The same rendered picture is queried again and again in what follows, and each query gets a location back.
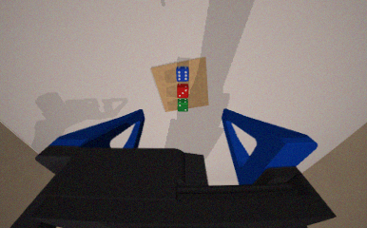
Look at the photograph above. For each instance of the red die with white pips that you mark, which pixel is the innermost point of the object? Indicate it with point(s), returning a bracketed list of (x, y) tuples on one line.
[(182, 90)]

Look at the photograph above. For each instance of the blue die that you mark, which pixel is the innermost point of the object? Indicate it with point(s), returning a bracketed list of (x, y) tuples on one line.
[(182, 73)]

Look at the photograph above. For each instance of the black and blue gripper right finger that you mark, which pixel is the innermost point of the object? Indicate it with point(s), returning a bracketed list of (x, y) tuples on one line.
[(276, 146)]

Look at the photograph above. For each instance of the green dice with white pips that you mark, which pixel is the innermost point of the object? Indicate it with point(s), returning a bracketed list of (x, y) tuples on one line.
[(182, 105)]

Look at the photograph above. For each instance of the tan flat mat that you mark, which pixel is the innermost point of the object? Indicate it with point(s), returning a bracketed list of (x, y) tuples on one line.
[(166, 81)]

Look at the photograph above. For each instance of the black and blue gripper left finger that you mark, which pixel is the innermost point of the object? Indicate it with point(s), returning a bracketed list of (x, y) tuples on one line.
[(101, 134)]

